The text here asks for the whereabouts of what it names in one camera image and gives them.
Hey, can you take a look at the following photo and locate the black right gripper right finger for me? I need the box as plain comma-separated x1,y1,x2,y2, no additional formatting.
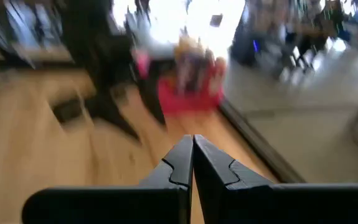
193,134,358,224

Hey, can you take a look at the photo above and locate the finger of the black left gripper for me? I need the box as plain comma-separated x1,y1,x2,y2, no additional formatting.
87,90,142,142
136,74,167,127

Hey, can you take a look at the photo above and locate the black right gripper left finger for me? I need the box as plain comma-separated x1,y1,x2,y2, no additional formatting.
21,134,194,224

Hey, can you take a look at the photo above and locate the large purple paint bottle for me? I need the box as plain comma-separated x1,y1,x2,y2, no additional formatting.
178,52,204,94

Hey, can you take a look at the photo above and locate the large yellow paint bottle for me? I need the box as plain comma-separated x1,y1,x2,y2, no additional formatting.
175,35,198,63

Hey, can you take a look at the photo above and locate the large red paint bottle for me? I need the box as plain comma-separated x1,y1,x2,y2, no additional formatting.
211,57,228,97

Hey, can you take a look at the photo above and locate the pink plastic bin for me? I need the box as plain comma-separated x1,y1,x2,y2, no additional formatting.
133,48,226,118

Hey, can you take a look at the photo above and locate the black computer tower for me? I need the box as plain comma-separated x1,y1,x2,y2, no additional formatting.
230,6,262,65

